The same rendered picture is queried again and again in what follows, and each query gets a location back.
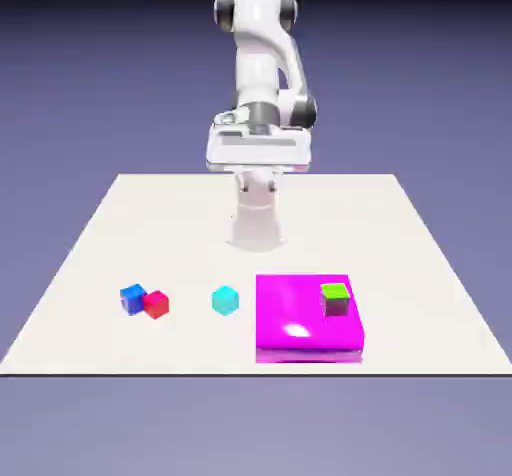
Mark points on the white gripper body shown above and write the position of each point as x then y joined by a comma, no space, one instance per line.
258,152

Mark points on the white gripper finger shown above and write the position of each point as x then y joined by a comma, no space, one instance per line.
242,182
272,182

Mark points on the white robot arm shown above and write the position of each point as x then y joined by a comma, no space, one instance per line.
256,64

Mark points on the small cyan cube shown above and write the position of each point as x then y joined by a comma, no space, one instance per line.
225,300

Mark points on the small green cube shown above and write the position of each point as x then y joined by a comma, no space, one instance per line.
335,299

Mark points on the small red cube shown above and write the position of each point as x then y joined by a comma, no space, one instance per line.
156,304

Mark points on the small blue cube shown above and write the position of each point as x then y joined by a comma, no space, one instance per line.
131,298

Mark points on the large magenta box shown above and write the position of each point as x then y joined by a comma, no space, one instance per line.
298,320

